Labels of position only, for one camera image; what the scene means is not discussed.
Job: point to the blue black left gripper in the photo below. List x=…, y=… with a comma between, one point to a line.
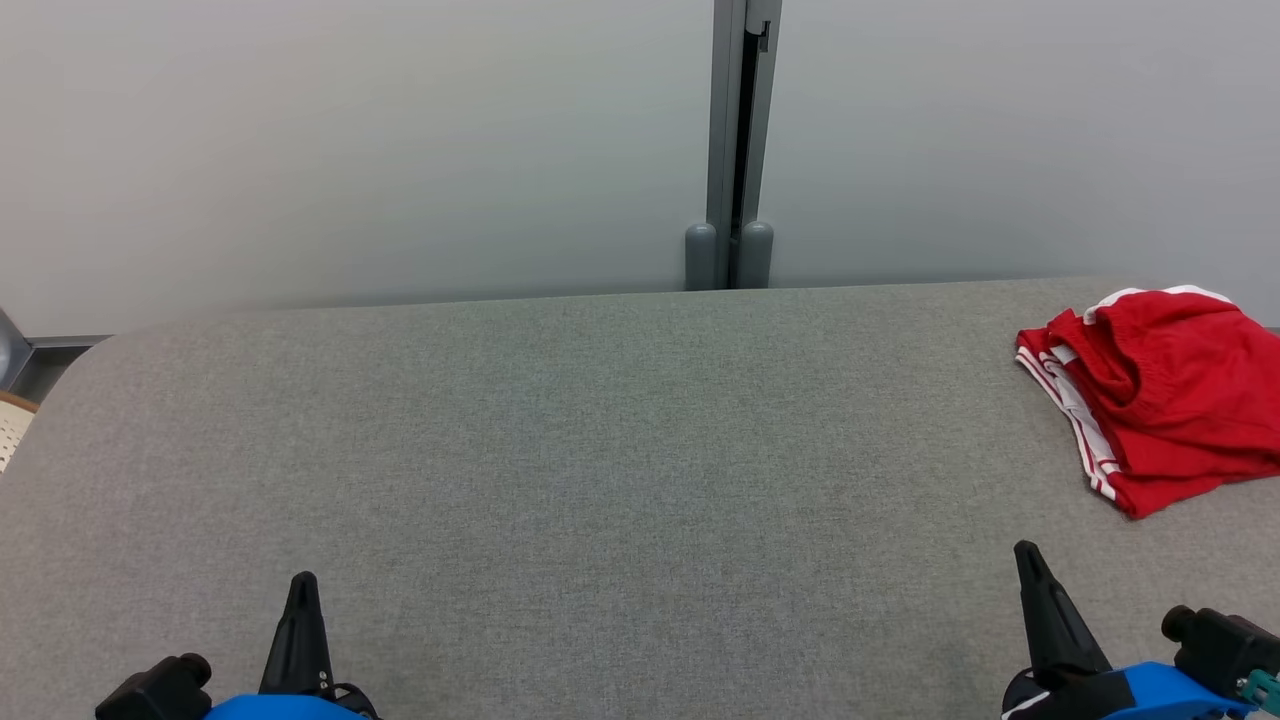
x=280, y=710

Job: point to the grey double partition post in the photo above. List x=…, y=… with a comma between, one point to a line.
x=742, y=100

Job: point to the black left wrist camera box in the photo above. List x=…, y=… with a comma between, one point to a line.
x=155, y=690

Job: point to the red jersey with number print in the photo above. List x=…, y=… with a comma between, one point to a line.
x=1150, y=495

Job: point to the red shorts with white stripe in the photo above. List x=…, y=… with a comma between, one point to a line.
x=1180, y=370

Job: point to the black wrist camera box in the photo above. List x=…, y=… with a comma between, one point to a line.
x=155, y=690
x=1225, y=645

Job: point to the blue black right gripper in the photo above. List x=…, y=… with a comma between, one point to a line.
x=1170, y=695

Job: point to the grey single partition post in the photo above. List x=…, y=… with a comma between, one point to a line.
x=10, y=350

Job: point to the grey round partition foot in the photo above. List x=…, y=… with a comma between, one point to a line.
x=755, y=260
x=701, y=260

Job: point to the cream perforated laundry basket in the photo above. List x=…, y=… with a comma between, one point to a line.
x=12, y=430

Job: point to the grey wall base rail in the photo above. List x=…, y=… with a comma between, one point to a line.
x=70, y=341

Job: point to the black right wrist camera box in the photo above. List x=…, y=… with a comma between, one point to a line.
x=1225, y=645

